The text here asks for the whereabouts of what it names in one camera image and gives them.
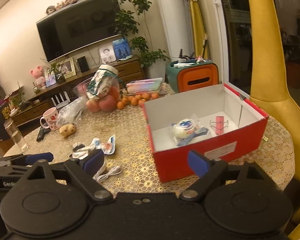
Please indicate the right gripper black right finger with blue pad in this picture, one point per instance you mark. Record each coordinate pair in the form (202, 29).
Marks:
(208, 172)

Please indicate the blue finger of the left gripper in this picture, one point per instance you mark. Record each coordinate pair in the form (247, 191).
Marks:
(37, 157)

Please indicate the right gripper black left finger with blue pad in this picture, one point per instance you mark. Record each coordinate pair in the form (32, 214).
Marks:
(81, 173)

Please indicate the black hair clip packet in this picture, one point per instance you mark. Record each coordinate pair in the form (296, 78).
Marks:
(77, 146)

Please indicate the pink binder clip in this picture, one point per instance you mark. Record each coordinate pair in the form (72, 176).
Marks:
(219, 124)

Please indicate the white round snack packet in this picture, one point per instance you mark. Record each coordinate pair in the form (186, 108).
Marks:
(184, 128)

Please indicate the silver foil packet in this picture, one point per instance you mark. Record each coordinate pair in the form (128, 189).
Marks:
(82, 153)

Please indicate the blue white snack wrapper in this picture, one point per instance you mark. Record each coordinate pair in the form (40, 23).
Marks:
(197, 133)

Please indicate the glass jar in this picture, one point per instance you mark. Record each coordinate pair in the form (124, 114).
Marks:
(14, 133)

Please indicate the black remote control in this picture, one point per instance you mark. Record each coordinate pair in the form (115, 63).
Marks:
(42, 133)

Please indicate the white blue pink wrapper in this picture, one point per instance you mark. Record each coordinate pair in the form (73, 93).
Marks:
(108, 147)

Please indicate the pink strawberry mug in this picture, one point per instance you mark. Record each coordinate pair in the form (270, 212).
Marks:
(49, 119)

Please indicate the red white cardboard box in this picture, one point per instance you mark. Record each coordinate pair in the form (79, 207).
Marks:
(247, 124)

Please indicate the lace tablecloth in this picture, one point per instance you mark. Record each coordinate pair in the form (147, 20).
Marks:
(275, 153)

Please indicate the wooden tv cabinet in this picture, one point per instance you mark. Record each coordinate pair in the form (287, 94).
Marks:
(128, 70)

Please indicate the clear plastic bag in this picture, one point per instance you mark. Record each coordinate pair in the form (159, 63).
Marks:
(71, 113)

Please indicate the pale red apple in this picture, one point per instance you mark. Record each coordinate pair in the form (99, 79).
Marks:
(93, 105)

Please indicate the tangerine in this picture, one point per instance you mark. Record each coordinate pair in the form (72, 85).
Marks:
(146, 96)
(134, 101)
(120, 105)
(124, 100)
(155, 96)
(141, 102)

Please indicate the pink pig plush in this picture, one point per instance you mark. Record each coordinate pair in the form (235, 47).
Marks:
(38, 75)

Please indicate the gift bag with green ribbon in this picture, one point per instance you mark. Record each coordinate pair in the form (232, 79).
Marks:
(105, 77)

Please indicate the small potted grass plant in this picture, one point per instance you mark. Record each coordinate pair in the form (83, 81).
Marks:
(56, 69)

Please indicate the framed photo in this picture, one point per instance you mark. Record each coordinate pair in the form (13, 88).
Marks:
(68, 68)

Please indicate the green orange storage bin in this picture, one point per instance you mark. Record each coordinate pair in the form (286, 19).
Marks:
(191, 75)

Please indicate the yellow chair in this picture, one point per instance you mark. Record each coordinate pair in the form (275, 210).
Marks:
(269, 82)

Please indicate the black speaker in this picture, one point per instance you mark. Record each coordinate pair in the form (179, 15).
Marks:
(83, 64)

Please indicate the portrait drawing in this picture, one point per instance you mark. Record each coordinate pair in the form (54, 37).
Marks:
(107, 54)

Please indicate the blue picture card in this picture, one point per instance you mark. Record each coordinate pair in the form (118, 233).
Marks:
(121, 48)

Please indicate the television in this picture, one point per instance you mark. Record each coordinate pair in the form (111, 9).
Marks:
(77, 25)

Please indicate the green potted tree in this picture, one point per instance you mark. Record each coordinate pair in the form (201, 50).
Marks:
(134, 22)

